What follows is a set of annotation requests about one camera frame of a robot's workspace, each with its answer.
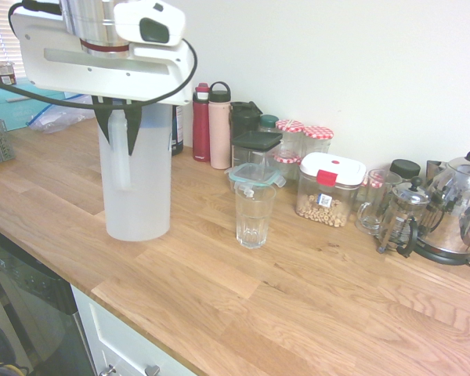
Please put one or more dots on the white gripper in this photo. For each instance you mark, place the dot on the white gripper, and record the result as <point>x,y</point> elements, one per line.
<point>102,74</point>

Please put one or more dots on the translucent pitcher with blue lid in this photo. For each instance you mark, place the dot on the translucent pitcher with blue lid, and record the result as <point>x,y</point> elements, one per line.
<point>141,196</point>

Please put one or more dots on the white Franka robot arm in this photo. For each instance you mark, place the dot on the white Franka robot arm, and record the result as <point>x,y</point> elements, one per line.
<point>90,23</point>

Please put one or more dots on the red water bottle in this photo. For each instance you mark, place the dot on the red water bottle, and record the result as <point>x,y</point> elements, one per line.
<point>200,125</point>

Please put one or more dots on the pink water bottle black cap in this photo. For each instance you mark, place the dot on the pink water bottle black cap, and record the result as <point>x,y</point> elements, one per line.
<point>219,133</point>

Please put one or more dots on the clear plastic zip bag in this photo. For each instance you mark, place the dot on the clear plastic zip bag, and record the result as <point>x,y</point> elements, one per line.
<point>58,119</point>

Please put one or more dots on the dark supplement bottle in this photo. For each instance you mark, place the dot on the dark supplement bottle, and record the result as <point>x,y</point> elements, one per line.
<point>178,133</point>

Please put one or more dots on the teal cardboard box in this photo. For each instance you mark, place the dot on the teal cardboard box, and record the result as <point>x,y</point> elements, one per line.
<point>8,109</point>

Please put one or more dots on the black shaker bottle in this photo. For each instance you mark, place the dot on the black shaker bottle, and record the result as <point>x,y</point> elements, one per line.
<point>241,117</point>

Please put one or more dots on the plastic yogurt cup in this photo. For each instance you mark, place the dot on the plastic yogurt cup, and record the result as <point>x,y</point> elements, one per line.
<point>2,74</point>

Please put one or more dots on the clear canister black square lid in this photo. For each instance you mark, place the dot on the clear canister black square lid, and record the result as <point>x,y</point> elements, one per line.
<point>254,143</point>

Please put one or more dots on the glass container teal snap lid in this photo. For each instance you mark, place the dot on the glass container teal snap lid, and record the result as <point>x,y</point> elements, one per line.
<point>254,174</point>

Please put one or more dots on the window blind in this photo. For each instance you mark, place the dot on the window blind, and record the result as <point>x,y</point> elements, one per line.
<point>0,39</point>

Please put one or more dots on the glass jar green lid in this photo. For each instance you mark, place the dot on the glass jar green lid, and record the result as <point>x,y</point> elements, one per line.
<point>268,123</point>

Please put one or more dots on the clear drinking glass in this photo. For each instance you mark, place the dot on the clear drinking glass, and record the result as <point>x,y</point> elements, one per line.
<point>254,223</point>

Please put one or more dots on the tall jar red checked lid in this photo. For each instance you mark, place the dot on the tall jar red checked lid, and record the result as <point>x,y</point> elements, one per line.
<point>317,141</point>
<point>290,135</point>

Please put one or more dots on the short jar red checked lid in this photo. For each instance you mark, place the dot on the short jar red checked lid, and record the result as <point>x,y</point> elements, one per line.
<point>286,164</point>

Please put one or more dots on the black dishwasher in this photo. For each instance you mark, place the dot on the black dishwasher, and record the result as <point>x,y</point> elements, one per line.
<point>31,305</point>

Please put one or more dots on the white cabinet drawer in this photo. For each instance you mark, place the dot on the white cabinet drawer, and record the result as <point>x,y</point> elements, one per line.
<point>117,337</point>

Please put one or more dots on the cereal canister white red lid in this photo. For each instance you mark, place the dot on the cereal canister white red lid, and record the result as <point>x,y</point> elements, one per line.
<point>327,188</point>

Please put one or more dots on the metal drawer knob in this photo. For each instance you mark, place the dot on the metal drawer knob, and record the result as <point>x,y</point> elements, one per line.
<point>152,370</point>
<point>109,370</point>

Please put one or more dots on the clear glass mug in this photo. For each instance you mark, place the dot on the clear glass mug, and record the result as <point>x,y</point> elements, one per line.
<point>376,203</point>

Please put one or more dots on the glass jar black lid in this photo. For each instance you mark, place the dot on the glass jar black lid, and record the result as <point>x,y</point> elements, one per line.
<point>405,169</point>

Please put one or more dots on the glass French press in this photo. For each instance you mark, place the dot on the glass French press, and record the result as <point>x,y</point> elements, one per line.
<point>401,219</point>

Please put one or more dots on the stainless steel electric kettle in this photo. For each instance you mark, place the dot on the stainless steel electric kettle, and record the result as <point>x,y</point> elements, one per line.
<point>454,211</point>

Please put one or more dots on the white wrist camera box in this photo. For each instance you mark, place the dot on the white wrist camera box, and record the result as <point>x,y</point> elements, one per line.
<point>149,23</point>

